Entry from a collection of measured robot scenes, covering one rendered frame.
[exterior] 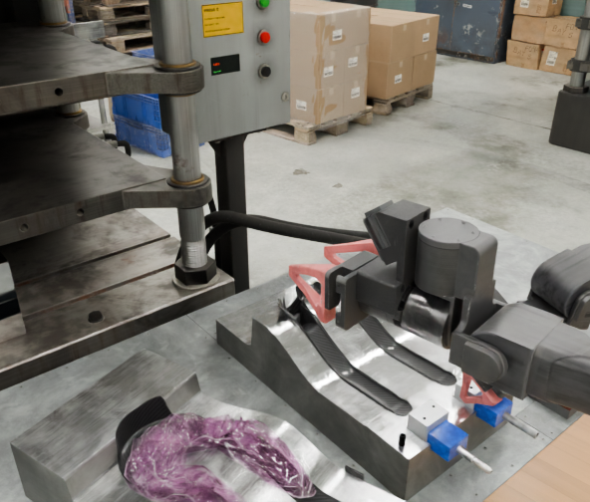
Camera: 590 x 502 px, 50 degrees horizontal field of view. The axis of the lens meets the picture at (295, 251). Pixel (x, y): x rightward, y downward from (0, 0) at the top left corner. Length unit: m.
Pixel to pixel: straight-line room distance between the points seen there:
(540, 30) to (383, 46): 2.64
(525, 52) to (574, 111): 2.80
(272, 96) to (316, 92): 3.15
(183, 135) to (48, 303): 0.50
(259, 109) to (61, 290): 0.65
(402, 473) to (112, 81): 0.90
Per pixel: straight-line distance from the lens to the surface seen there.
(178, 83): 1.31
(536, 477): 1.09
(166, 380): 1.04
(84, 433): 0.98
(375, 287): 0.65
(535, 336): 0.61
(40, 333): 1.43
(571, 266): 0.89
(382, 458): 0.99
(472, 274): 0.60
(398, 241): 0.63
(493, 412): 1.02
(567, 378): 0.60
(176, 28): 1.31
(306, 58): 4.78
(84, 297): 1.54
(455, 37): 8.13
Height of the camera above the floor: 1.57
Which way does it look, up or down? 28 degrees down
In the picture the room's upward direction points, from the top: straight up
